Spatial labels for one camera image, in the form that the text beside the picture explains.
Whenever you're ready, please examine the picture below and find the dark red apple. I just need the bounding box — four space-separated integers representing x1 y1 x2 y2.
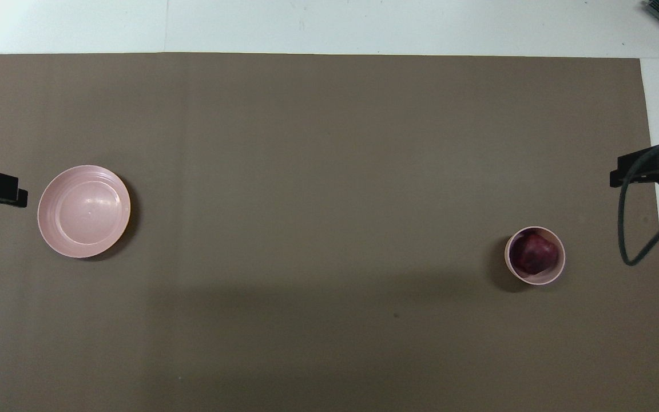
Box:
510 230 558 275

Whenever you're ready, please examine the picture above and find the pink plate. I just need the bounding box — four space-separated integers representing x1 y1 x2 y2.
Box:
37 165 132 259

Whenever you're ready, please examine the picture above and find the pink bowl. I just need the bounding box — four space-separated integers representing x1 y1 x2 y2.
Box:
505 226 566 286

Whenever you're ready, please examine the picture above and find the brown paper table mat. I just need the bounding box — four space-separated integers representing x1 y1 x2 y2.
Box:
0 53 659 412

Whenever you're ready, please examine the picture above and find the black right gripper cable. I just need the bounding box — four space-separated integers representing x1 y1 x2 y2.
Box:
618 136 659 267

